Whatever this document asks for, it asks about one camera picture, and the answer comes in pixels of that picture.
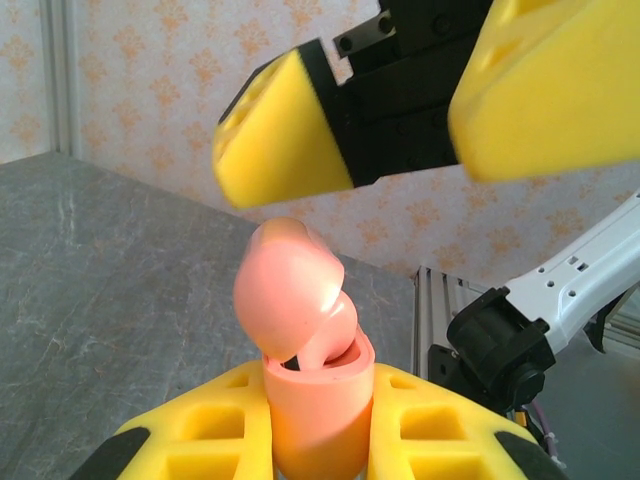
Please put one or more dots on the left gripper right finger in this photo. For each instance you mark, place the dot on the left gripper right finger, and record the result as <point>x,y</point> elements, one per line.
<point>440,440</point>

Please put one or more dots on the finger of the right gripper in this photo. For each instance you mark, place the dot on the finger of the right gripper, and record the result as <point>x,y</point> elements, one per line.
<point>550,90</point>
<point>275,140</point>

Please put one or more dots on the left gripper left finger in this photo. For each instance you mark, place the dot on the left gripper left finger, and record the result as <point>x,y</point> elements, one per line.
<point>200,440</point>

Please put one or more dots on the pink earbud charging case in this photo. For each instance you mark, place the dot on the pink earbud charging case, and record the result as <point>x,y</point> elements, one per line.
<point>320,415</point>

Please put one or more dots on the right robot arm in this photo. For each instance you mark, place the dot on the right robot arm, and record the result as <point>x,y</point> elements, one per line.
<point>575,280</point>

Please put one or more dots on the aluminium corner post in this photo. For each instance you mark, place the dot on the aluminium corner post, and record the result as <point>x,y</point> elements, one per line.
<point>62,75</point>

